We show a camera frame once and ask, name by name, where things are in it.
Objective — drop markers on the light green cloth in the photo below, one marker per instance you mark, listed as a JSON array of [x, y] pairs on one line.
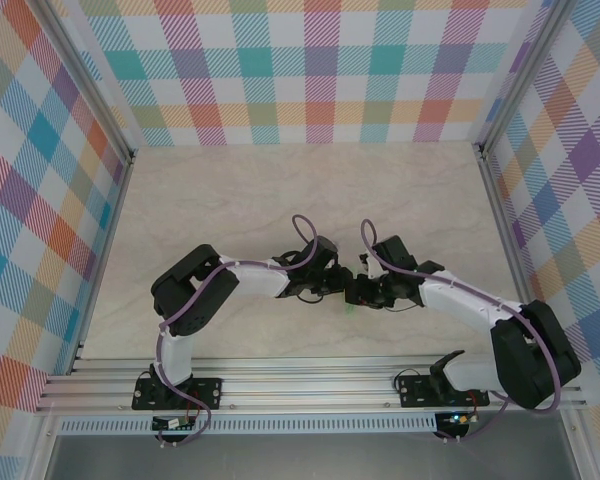
[[350, 310]]

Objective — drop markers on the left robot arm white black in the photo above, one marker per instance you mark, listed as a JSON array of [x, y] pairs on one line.
[[260, 277]]

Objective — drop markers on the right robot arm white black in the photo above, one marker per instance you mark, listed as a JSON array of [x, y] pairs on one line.
[[460, 295]]

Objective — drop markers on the aluminium mounting rail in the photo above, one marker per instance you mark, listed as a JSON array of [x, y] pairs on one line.
[[305, 385]]

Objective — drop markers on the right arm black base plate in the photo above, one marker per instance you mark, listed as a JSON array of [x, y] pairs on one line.
[[410, 397]]

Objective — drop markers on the aluminium table side rail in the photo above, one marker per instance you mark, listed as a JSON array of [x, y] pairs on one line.
[[112, 220], [505, 220]]

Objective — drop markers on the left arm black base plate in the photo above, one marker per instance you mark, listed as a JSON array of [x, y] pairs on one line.
[[209, 392]]

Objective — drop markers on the aluminium frame post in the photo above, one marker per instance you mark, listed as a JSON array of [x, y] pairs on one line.
[[87, 82], [522, 75]]

